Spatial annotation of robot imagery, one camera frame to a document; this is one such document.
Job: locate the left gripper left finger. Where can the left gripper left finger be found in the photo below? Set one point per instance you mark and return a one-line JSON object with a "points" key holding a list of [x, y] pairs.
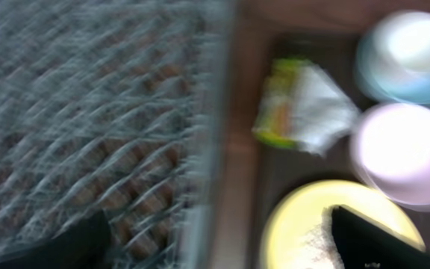
{"points": [[84, 245]]}

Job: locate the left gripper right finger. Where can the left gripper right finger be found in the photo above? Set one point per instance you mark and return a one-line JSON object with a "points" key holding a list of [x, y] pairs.
{"points": [[363, 245]]}

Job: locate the white tissue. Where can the white tissue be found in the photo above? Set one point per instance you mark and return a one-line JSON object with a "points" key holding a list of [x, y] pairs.
{"points": [[322, 113]]}

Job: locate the green yellow snack wrapper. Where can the green yellow snack wrapper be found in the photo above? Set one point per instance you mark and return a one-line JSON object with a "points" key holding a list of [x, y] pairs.
{"points": [[273, 125]]}

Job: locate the light blue bowl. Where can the light blue bowl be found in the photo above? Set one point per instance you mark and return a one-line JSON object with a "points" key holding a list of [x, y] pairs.
{"points": [[383, 80]]}

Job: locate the yellow plate with food scraps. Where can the yellow plate with food scraps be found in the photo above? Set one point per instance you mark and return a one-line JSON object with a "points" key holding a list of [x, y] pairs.
{"points": [[302, 209]]}

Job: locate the dark brown serving tray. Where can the dark brown serving tray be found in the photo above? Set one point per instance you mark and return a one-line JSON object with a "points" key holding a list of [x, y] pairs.
{"points": [[255, 177]]}

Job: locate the grey plastic dish rack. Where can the grey plastic dish rack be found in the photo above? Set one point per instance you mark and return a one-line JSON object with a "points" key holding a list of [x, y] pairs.
{"points": [[113, 106]]}

